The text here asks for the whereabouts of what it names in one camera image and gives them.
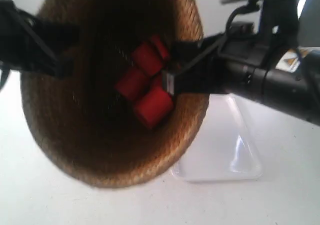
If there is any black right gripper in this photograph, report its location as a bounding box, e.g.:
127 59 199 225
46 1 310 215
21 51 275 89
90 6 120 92
161 33 268 95

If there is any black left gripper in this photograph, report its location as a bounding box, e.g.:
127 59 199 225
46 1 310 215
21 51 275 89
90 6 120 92
0 0 80 79

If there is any woven brown basket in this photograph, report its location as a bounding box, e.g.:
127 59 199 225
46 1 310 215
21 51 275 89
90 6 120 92
20 0 209 189

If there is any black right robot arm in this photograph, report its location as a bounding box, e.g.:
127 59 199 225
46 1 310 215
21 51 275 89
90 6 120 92
162 0 320 125

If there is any red cylinder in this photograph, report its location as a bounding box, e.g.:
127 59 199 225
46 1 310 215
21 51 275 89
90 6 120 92
130 42 164 77
149 35 171 61
133 86 174 129
114 66 150 102

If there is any white plastic tray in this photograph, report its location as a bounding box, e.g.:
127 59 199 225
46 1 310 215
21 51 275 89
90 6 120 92
170 95 263 183

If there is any black cable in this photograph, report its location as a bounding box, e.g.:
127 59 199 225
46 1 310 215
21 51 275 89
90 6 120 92
174 0 261 78

